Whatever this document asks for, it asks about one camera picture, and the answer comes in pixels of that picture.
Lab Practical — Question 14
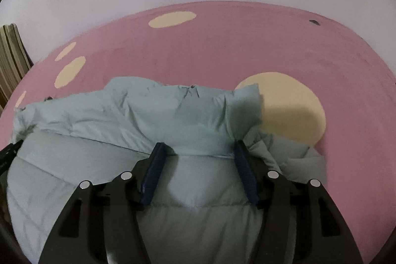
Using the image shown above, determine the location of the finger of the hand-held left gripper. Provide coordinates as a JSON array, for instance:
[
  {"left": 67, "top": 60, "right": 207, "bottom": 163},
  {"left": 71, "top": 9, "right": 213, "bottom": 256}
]
[{"left": 0, "top": 140, "right": 24, "bottom": 173}]

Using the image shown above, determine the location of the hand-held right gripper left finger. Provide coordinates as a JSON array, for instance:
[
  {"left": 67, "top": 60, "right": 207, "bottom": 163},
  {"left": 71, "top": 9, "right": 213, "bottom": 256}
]
[{"left": 38, "top": 142, "right": 175, "bottom": 264}]

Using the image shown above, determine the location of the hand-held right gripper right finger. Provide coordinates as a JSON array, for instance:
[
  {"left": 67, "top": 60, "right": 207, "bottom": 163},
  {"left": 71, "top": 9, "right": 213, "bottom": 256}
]
[{"left": 233, "top": 140, "right": 364, "bottom": 264}]

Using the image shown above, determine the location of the light blue puffer jacket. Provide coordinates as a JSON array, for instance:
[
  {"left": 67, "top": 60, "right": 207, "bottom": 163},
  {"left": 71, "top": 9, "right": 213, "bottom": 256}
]
[{"left": 6, "top": 76, "right": 327, "bottom": 264}]

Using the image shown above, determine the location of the striped padded headboard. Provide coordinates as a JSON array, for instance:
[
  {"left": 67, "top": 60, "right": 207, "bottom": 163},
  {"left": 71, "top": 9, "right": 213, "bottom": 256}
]
[{"left": 0, "top": 23, "right": 34, "bottom": 111}]

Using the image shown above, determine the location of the pink polka-dot bed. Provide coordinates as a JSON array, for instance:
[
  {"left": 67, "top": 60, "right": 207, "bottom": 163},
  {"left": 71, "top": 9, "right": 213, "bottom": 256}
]
[{"left": 0, "top": 1, "right": 396, "bottom": 255}]

